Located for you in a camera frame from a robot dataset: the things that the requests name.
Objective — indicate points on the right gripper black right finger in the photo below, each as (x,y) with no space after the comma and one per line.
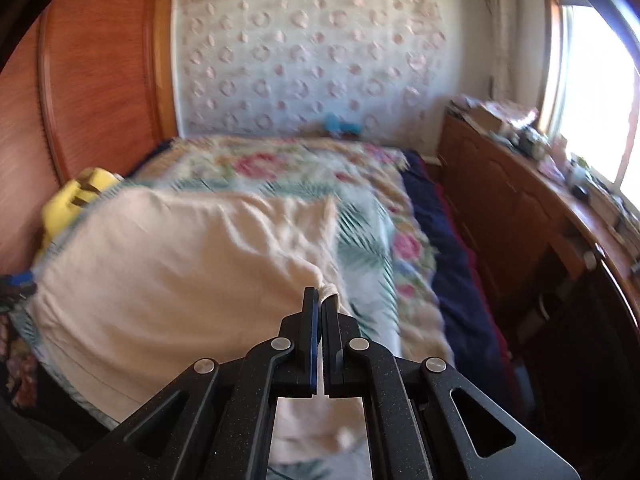
(345,370)

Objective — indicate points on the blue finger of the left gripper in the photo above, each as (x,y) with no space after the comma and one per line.
(20,278)

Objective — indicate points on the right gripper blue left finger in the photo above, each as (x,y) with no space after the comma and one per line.
(297,372)

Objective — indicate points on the beige printed t-shirt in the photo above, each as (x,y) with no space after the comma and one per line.
(150,281)

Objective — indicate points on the palm leaf print sheet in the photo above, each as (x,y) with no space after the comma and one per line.
(154,276)

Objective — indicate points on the yellow Pikachu plush toy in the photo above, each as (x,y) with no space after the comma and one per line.
(75,195)

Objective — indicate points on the floral quilt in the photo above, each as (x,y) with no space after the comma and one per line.
(325,174)

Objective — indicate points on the wooden louvered wardrobe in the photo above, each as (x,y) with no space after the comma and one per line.
(78,90)

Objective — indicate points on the blue toy on box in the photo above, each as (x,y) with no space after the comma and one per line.
(338,128)

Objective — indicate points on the long wooden cabinet desk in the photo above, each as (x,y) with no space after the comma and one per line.
(510,215)

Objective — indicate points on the cardboard box on desk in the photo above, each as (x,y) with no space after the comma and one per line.
(501,116)

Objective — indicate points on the circle pattern sheer curtain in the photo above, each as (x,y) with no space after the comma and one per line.
(284,67)

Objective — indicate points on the window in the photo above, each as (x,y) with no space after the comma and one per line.
(593,89)

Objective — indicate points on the beige window side curtain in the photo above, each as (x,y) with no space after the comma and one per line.
(503,22)

